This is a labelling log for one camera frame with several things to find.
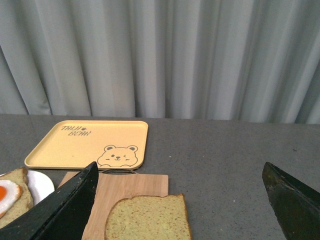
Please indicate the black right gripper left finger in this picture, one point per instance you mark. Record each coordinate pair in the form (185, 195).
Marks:
(63, 215)

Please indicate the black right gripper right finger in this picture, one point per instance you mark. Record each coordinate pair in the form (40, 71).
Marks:
(295, 204)

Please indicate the white round plate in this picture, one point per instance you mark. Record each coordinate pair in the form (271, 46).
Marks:
(40, 185)

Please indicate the bread slice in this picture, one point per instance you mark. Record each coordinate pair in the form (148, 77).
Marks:
(25, 202)
(147, 217)

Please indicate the fried egg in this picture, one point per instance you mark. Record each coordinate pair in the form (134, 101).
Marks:
(10, 192)

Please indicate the yellow bear tray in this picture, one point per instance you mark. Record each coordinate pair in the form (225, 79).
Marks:
(74, 144)

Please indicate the grey curtain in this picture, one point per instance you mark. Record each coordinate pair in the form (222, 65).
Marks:
(247, 60)

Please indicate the metal cutting board handle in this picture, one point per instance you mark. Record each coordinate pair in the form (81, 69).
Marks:
(118, 171)

